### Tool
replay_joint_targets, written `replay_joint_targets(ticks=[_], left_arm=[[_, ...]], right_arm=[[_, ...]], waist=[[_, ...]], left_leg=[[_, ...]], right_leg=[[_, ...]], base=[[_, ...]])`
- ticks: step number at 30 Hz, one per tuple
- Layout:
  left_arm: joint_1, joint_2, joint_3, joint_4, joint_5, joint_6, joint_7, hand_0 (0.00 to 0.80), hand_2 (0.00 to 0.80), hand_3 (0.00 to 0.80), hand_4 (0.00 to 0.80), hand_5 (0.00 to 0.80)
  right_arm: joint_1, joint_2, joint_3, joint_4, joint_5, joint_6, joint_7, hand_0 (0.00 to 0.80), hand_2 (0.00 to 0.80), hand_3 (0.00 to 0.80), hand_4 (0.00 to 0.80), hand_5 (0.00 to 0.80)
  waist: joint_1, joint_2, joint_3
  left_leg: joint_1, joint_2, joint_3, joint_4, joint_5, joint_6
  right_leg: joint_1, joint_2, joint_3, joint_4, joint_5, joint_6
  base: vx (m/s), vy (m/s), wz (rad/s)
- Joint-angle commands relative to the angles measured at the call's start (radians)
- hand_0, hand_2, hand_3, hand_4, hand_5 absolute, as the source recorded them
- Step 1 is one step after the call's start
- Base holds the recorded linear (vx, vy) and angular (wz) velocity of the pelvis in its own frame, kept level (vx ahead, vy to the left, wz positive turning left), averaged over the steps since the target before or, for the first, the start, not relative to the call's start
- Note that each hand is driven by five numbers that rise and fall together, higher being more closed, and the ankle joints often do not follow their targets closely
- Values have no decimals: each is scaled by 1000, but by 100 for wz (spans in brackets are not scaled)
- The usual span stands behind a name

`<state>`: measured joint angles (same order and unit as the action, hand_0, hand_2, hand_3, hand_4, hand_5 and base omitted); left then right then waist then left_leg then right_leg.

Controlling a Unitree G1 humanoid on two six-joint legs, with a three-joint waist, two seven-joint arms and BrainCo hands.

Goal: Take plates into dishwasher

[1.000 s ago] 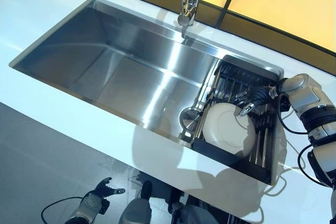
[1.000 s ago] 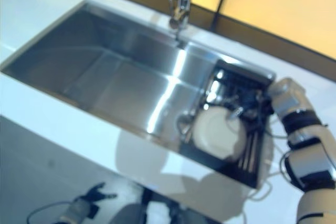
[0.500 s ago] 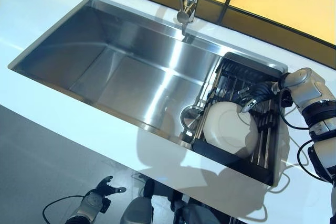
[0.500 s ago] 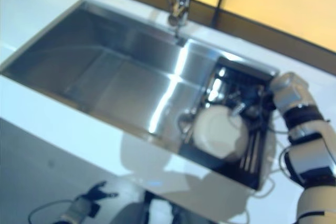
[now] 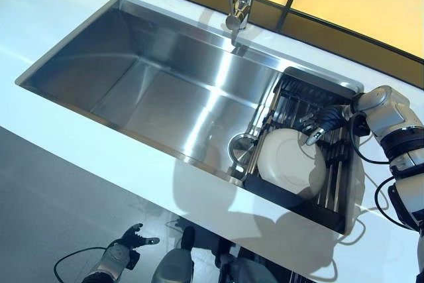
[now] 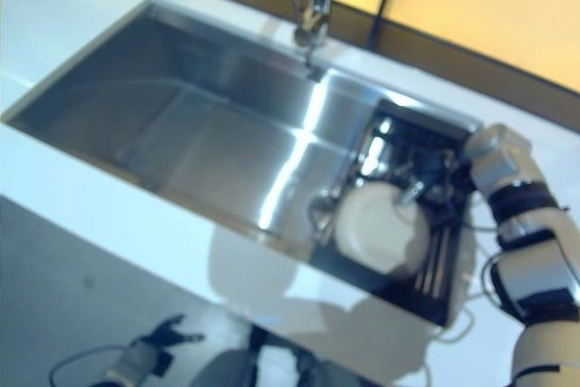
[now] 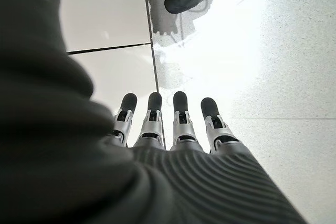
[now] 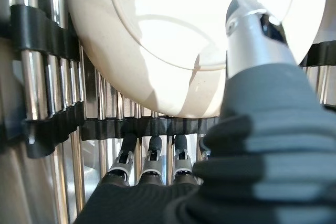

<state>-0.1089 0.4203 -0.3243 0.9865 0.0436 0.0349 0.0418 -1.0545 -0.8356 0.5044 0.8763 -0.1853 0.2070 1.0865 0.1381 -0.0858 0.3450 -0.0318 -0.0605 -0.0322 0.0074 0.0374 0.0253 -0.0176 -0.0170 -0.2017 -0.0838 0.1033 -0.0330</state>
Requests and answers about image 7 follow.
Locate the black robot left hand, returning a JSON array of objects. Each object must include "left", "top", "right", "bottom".
[{"left": 0, "top": 0, "right": 309, "bottom": 224}]

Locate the white cabinet door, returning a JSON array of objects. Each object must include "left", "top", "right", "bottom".
[
  {"left": 67, "top": 44, "right": 166, "bottom": 149},
  {"left": 56, "top": 0, "right": 153, "bottom": 54}
]

